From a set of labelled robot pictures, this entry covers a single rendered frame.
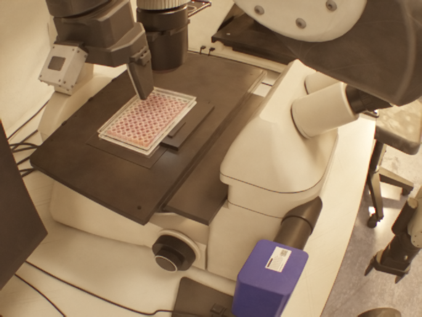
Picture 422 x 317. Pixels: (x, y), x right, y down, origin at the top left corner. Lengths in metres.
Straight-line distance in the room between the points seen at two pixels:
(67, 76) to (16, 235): 0.20
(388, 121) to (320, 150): 1.13
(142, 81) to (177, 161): 0.13
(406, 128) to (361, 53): 1.45
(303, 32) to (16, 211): 0.37
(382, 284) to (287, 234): 1.23
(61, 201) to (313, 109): 0.47
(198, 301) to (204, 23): 0.80
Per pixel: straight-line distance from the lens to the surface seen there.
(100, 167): 0.52
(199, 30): 1.18
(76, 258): 0.69
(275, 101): 0.45
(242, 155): 0.44
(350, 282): 1.59
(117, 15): 0.39
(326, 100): 0.42
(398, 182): 1.94
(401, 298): 1.64
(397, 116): 1.67
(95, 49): 0.41
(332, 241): 0.71
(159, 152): 0.53
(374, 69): 0.17
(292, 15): 0.17
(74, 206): 0.70
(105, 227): 0.68
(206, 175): 0.53
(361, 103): 0.41
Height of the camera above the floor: 1.30
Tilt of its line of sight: 40 degrees down
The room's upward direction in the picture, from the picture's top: 1 degrees counter-clockwise
